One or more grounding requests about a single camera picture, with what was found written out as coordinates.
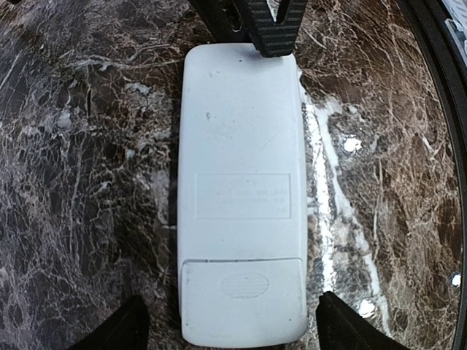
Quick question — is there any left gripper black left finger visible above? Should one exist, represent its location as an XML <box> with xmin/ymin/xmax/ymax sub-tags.
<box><xmin>69</xmin><ymin>295</ymin><xmax>150</xmax><ymax>350</ymax></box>

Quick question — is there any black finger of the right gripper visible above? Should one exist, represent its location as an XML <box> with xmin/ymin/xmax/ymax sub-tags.
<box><xmin>236</xmin><ymin>0</ymin><xmax>307</xmax><ymax>58</ymax></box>
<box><xmin>188</xmin><ymin>0</ymin><xmax>251</xmax><ymax>43</ymax></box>

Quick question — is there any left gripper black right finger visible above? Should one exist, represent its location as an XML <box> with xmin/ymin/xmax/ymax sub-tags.
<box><xmin>316</xmin><ymin>291</ymin><xmax>408</xmax><ymax>350</ymax></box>

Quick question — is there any white battery cover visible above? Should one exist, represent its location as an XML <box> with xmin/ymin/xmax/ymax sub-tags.
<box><xmin>180</xmin><ymin>258</ymin><xmax>307</xmax><ymax>348</ymax></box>

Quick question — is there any white remote control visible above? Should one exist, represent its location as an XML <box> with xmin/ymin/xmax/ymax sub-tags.
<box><xmin>177</xmin><ymin>42</ymin><xmax>309</xmax><ymax>347</ymax></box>

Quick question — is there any black front rail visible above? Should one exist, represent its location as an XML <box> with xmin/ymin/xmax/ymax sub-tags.
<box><xmin>398</xmin><ymin>1</ymin><xmax>466</xmax><ymax>349</ymax></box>

